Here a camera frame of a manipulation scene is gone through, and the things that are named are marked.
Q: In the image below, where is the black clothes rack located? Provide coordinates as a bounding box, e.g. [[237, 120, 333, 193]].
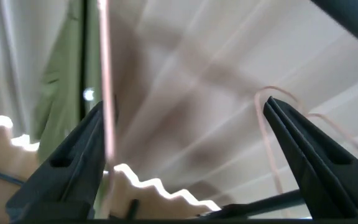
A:
[[0, 0, 358, 220]]

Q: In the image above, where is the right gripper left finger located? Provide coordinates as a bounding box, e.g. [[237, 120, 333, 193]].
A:
[[4, 101, 119, 220]]

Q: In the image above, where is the beige curtain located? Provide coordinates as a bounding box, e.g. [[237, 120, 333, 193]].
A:
[[0, 0, 358, 218]]

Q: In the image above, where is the green long-sleeved shirt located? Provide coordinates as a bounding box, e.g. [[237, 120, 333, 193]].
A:
[[30, 0, 103, 163]]

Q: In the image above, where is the pink clothes hanger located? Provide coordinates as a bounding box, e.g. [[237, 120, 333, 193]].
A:
[[254, 86, 358, 195], [97, 0, 117, 217]]

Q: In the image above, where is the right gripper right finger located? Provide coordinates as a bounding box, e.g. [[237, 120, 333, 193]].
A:
[[262, 95, 358, 218]]

